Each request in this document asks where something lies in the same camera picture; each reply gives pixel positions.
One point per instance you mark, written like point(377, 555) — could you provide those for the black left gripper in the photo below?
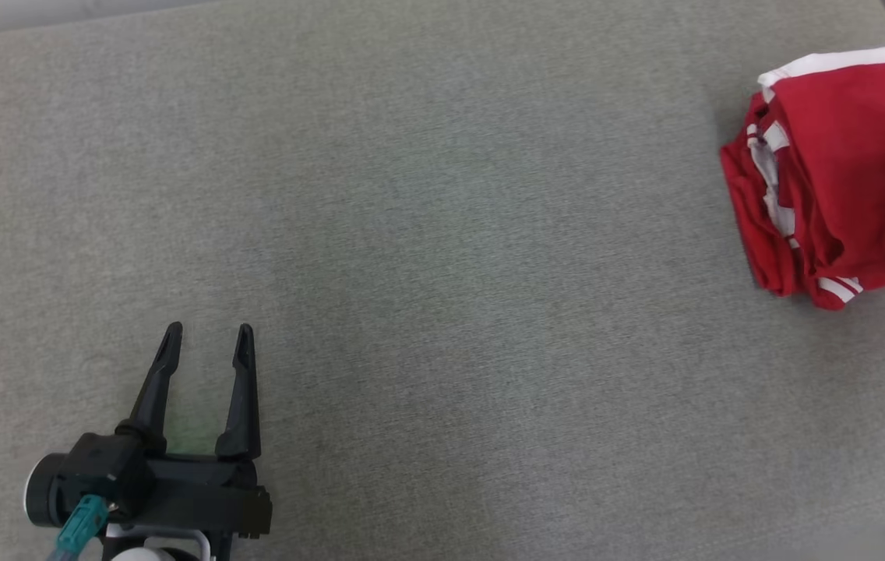
point(193, 499)

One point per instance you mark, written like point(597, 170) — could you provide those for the red shorts white stripe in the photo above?
point(855, 140)

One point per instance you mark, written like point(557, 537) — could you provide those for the red basketball jersey white sleeves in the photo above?
point(746, 202)

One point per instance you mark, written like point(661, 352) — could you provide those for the grey fabric sofa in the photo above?
point(450, 273)

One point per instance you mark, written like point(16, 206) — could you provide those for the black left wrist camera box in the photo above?
point(104, 467)

